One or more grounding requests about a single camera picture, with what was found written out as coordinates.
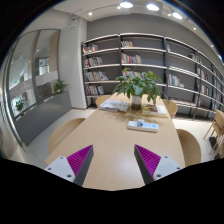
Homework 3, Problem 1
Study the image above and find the open magazine on table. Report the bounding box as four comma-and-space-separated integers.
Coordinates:
99, 100, 129, 112

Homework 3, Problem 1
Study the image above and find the wooden chair right near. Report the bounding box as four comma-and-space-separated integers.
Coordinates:
177, 129, 201, 167

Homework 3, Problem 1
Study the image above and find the white plant pot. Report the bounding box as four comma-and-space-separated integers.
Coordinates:
131, 96, 141, 110

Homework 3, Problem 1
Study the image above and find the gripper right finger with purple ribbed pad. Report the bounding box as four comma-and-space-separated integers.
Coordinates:
134, 145, 182, 184

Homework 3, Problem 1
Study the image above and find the small plant lower left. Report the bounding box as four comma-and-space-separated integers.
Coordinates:
15, 100, 27, 115

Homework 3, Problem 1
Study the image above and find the large grey bookshelf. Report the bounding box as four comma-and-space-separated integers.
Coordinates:
81, 33, 224, 120

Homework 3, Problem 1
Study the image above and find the small plant behind glass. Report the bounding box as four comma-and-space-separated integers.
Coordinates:
53, 80, 68, 94

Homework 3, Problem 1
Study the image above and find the wooden chair far left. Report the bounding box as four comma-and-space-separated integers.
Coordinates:
95, 95, 111, 107

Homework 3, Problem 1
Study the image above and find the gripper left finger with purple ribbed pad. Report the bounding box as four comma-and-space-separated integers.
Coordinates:
45, 145, 94, 186

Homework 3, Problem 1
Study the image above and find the wooden chair at side table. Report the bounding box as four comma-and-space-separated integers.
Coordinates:
209, 110, 224, 155

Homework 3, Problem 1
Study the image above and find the white power strip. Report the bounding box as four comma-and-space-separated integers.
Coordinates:
127, 121, 159, 132

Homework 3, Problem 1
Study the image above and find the green potted plant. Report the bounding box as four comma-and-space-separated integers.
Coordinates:
113, 68, 168, 104

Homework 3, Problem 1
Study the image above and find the white charger plug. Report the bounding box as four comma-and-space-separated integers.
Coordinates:
137, 119, 144, 126

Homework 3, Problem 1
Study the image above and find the wooden chair left near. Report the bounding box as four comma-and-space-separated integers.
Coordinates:
48, 118, 84, 153

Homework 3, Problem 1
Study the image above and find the wooden chair far right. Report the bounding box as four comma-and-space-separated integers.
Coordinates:
163, 99, 178, 118

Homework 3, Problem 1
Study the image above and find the yellow book stack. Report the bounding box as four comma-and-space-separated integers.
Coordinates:
142, 104, 168, 117

